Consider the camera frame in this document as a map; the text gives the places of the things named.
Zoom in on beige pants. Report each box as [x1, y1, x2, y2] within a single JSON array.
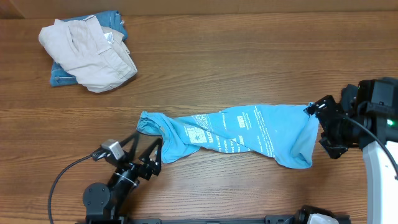
[[39, 15, 137, 93]]

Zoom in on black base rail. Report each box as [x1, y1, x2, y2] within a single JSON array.
[[74, 214, 352, 224]]

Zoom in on blue denim jeans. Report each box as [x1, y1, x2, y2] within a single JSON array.
[[49, 10, 128, 87]]

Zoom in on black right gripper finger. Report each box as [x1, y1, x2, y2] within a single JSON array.
[[303, 95, 336, 117], [319, 133, 348, 159]]

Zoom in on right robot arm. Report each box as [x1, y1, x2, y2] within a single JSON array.
[[304, 77, 397, 223]]

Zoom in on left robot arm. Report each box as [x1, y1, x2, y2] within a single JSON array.
[[83, 132, 162, 223]]

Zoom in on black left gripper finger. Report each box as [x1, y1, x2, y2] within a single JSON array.
[[120, 131, 140, 161], [139, 138, 163, 174]]

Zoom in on light blue printed t-shirt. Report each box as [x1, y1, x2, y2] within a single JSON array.
[[136, 105, 319, 169]]

